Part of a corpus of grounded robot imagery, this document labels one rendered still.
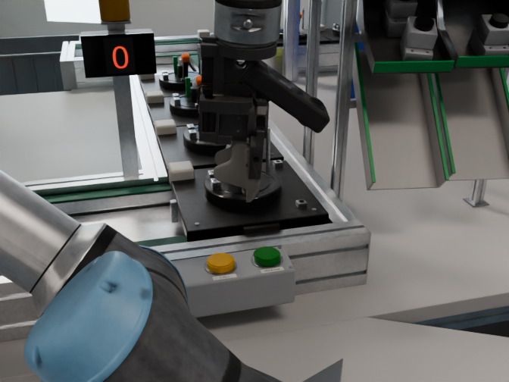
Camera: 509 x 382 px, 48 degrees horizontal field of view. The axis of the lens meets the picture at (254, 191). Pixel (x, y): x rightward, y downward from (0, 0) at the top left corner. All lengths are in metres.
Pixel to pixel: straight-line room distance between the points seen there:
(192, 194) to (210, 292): 0.26
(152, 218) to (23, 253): 0.51
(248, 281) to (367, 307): 0.22
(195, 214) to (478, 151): 0.53
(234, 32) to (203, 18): 3.65
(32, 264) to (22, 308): 0.31
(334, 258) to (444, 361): 0.22
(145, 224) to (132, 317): 0.62
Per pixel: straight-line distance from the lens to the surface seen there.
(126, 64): 1.03
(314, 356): 0.85
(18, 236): 0.60
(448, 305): 1.00
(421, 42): 0.98
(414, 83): 1.14
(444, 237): 1.17
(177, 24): 4.37
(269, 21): 0.65
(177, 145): 1.26
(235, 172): 0.72
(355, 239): 0.94
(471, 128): 1.15
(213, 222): 0.94
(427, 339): 0.91
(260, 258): 0.84
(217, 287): 0.83
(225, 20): 0.65
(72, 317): 0.46
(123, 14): 1.02
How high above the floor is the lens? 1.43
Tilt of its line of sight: 26 degrees down
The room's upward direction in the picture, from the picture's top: straight up
